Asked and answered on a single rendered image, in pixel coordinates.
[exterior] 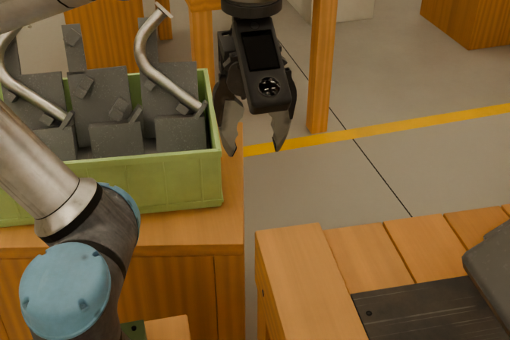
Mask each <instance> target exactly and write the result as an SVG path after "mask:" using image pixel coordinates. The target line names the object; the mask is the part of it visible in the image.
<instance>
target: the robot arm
mask: <svg viewBox="0 0 510 340"><path fill-rule="evenodd" d="M94 1H96V0H0V35H2V34H4V33H7V32H10V31H12V30H16V29H18V28H21V27H24V26H26V25H29V24H33V23H35V22H37V21H40V20H44V19H46V18H48V17H52V16H55V15H57V14H60V13H63V12H66V11H69V10H71V9H74V8H77V7H80V6H82V5H85V4H88V3H91V2H94ZM122 1H127V0H122ZM221 9H222V11H223V12H225V13H226V14H228V15H231V16H232V25H231V29H230V30H225V31H217V36H218V56H219V71H220V73H219V79H218V82H217V83H216V84H215V86H214V87H213V91H212V103H213V107H214V111H215V114H216V120H217V125H218V128H219V134H220V137H221V141H222V145H223V147H224V149H225V151H226V152H227V154H228V156H230V157H233V155H234V154H235V151H236V149H237V146H236V143H235V139H236V137H237V136H238V131H237V126H238V122H239V121H240V120H241V119H242V117H243V114H244V107H243V105H242V102H241V101H240V100H239V99H237V98H236V97H235V95H236V96H240V97H241V99H242V100H245V99H246V98H247V104H248V107H249V111H250V113H251V114H252V115H258V114H264V113H269V115H270V116H271V117H272V121H271V126H272V129H273V131H274V133H273V137H272V141H273V145H274V148H275V151H276V152H278V151H279V150H280V149H281V148H282V145H283V143H284V142H285V139H286V137H287V135H288V131H289V128H290V125H291V120H292V119H293V115H294V109H295V105H296V101H297V90H296V86H295V84H294V81H293V80H292V77H291V69H290V68H289V67H287V68H285V67H284V66H285V65H286V64H287V61H286V59H285V58H284V57H283V56H281V51H282V46H281V45H280V43H279V41H278V39H277V37H276V34H275V28H274V25H273V22H272V18H271V17H270V16H273V15H275V14H278V13H279V12H280V11H281V9H282V0H221ZM228 34H229V35H228ZM230 34H231V35H230ZM224 35H228V36H224ZM0 187H1V188H2V189H3V190H4V191H5V192H6V193H7V194H8V195H9V196H11V197H12V198H13V199H14V200H15V201H16V202H17V203H18V204H19V205H21V206H22V207H23V208H24V209H25V210H26V211H27V212H28V213H29V214H30V215H31V216H32V217H33V218H34V219H35V221H34V232H35V234H36V235H37V236H38V237H39V238H40V239H41V240H42V241H44V242H45V243H46V244H47V245H48V246H49V248H48V249H46V253H45V254H44V255H40V254H39V255H37V256H36V257H35V258H34V259H33V260H32V261H31V262H30V264H29V265H28V266H27V268H26V269H25V270H24V273H23V275H22V277H21V280H20V285H19V298H20V308H21V313H22V315H23V318H24V321H25V323H26V324H27V326H28V327H29V329H30V332H31V335H32V337H33V340H130V339H129V338H128V336H127V335H126V334H125V333H124V332H123V331H122V330H121V325H120V322H119V318H118V311H117V307H118V299H119V297H120V293H121V290H122V286H123V284H124V280H125V277H126V275H127V271H128V267H129V264H130V261H131V257H132V254H133V252H134V248H135V247H136V245H137V242H138V239H139V235H140V211H139V209H138V206H137V204H136V203H135V201H134V199H133V198H132V197H131V196H130V195H129V194H128V193H127V192H126V191H125V190H123V189H121V188H120V187H118V186H114V187H111V186H109V183H104V182H96V181H95V180H94V179H93V178H79V177H77V176H76V175H75V174H74V173H73V172H72V171H71V170H70V169H69V168H68V167H67V166H66V165H65V164H64V163H63V162H62V161H61V160H60V159H59V158H58V157H57V156H56V155H55V154H54V153H53V152H52V151H51V150H50V149H49V148H48V147H47V146H46V145H45V144H44V143H43V142H42V141H41V140H40V139H39V138H38V137H37V136H36V135H35V133H34V132H33V131H32V130H31V129H30V128H29V127H28V126H27V125H26V124H25V123H24V122H23V121H22V120H21V119H20V118H19V117H18V116H17V115H16V114H15V113H14V112H13V111H12V110H11V109H10V108H9V107H8V106H7V105H6V104H5V103H4V102H3V101H2V100H1V99H0Z"/></svg>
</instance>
